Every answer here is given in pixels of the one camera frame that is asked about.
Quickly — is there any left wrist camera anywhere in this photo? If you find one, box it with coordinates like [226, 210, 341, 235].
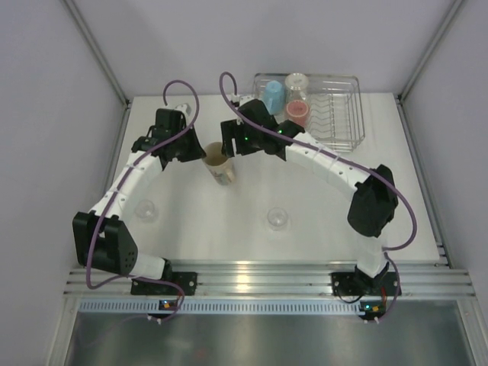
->
[175, 103, 192, 115]

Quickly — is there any white floral mug orange inside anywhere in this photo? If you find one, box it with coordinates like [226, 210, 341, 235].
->
[284, 72, 310, 101]

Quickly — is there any beige coral pattern mug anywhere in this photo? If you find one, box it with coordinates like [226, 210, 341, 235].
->
[202, 142, 236, 186]

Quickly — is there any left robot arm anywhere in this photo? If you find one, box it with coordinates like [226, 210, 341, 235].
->
[72, 104, 205, 294]

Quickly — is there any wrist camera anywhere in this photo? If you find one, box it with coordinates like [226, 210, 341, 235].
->
[230, 94, 251, 108]
[175, 103, 192, 115]

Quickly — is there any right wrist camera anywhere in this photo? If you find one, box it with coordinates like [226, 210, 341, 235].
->
[230, 94, 251, 108]

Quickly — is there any light blue mug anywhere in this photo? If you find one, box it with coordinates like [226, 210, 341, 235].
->
[262, 80, 285, 115]

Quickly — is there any perforated cable duct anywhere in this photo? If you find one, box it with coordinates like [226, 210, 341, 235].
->
[79, 299, 364, 315]

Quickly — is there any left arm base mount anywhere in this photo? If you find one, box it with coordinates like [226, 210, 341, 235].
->
[130, 270, 199, 298]

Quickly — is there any metal wire dish rack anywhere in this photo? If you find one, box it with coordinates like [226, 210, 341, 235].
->
[253, 72, 365, 153]

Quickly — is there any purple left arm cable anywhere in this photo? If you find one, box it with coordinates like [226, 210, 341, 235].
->
[85, 79, 201, 325]

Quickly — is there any pink ghost pattern mug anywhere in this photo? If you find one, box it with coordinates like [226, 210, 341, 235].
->
[284, 100, 310, 128]

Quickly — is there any clear plastic cup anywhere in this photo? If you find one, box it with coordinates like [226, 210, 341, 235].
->
[134, 199, 158, 223]
[267, 207, 289, 231]

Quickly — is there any aluminium mounting rail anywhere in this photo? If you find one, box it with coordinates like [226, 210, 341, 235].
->
[63, 258, 476, 298]

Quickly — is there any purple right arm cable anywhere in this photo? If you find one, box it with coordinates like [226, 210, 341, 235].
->
[218, 72, 419, 317]

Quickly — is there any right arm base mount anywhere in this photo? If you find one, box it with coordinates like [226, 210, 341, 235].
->
[331, 271, 372, 303]

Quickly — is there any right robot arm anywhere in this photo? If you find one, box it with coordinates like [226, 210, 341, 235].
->
[199, 99, 399, 294]

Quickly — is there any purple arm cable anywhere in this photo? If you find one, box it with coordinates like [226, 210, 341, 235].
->
[85, 79, 201, 325]
[218, 72, 419, 317]

